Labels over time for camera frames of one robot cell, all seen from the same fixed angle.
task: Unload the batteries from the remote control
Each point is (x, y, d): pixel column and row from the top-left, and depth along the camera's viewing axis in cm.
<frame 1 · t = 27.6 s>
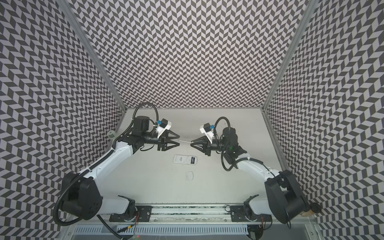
left hand: (177, 141, 73), fingers open
right hand: (191, 148, 73), fingers closed
white remote control far: (187, 159, 91), point 3 cm above the table
white bottle green cap: (111, 134, 93), point 12 cm above the table

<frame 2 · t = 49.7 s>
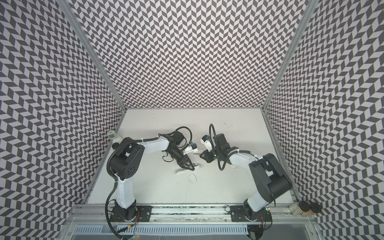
left hand: (190, 167, 85), fingers open
right hand: (201, 159, 89), fingers closed
white remote control far: (182, 170, 83), point 7 cm above the table
the other named things where they were.

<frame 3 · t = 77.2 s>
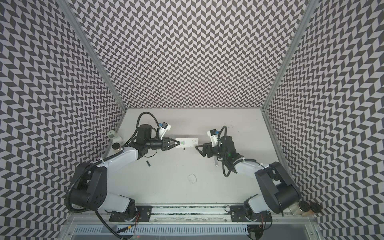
left hand: (178, 144, 81), fingers closed
right hand: (199, 150, 85), fingers open
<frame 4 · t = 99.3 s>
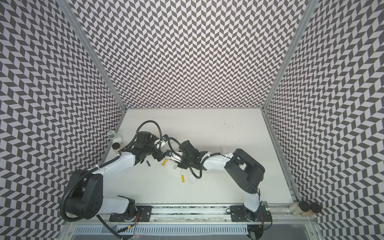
left hand: (163, 145, 90), fingers open
right hand: (176, 161, 88), fingers closed
yellow AAA battery: (164, 161, 91), point 3 cm above the table
yellow AAA battery 2: (182, 178, 86), on the table
white battery cover: (224, 149, 99), on the table
